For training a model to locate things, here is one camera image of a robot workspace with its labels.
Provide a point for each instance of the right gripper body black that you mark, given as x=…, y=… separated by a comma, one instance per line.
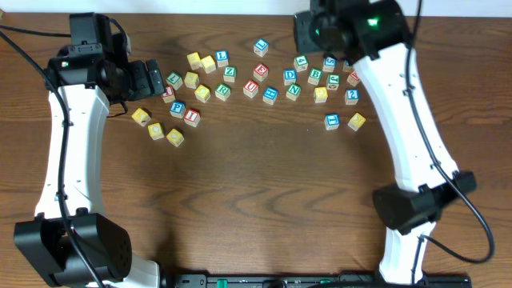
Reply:
x=306, y=39

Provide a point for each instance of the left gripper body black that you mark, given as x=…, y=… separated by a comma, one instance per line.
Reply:
x=139, y=82

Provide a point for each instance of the red i block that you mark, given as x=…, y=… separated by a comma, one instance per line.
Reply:
x=169, y=95
x=192, y=117

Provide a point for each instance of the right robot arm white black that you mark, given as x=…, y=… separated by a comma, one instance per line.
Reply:
x=378, y=43

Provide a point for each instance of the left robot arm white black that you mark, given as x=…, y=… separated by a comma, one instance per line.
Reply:
x=70, y=241

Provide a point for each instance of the green 4 block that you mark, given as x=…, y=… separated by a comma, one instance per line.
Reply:
x=301, y=63

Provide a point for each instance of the green 7 block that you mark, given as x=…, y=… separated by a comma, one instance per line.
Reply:
x=175, y=80

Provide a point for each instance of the green B block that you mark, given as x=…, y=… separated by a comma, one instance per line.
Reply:
x=315, y=76

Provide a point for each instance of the blue D block middle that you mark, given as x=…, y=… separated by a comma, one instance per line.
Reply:
x=289, y=77

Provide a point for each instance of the blue d block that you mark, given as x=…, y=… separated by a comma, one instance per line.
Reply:
x=289, y=77
x=347, y=67

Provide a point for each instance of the yellow K block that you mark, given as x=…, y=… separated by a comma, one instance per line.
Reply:
x=141, y=117

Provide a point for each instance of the blue P block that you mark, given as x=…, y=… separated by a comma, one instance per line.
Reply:
x=178, y=109

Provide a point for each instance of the blue L block top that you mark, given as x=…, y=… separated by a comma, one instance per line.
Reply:
x=261, y=47

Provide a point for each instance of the blue l block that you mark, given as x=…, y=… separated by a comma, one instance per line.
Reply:
x=261, y=47
x=222, y=58

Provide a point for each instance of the yellow S block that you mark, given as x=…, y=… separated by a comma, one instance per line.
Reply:
x=191, y=80

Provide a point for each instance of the blue D block right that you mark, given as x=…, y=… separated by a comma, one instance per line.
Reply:
x=347, y=67

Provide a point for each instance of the green N block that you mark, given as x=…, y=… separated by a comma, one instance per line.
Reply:
x=293, y=91

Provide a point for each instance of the yellow C block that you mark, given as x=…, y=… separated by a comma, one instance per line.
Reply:
x=156, y=131

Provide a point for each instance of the yellow M block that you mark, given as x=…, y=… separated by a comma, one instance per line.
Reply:
x=194, y=60

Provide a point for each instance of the red E block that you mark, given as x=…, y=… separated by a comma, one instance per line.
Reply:
x=261, y=72

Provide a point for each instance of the yellow O block upper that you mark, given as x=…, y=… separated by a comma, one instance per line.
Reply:
x=202, y=93

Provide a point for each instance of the yellow o block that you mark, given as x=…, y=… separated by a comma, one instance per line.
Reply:
x=202, y=93
x=175, y=137

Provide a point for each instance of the yellow O block lower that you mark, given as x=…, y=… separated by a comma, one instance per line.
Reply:
x=175, y=137

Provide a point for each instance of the yellow S block ladybug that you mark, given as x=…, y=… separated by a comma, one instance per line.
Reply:
x=208, y=64

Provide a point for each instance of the blue H block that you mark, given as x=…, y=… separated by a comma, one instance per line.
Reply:
x=270, y=95

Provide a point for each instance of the blue 2 block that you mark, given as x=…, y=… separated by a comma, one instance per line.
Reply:
x=352, y=97

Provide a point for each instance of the red U block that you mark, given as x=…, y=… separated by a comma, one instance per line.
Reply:
x=250, y=89

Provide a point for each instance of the green R block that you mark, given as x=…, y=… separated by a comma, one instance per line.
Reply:
x=222, y=92

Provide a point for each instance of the blue L block left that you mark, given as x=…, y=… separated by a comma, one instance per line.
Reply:
x=222, y=58

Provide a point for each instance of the green Z block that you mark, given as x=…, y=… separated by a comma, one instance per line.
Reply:
x=229, y=74

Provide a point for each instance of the blue T block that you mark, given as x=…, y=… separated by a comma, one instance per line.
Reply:
x=332, y=121

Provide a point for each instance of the yellow block far right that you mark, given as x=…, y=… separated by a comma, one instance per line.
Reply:
x=356, y=122

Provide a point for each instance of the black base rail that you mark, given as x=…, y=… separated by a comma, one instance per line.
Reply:
x=346, y=279

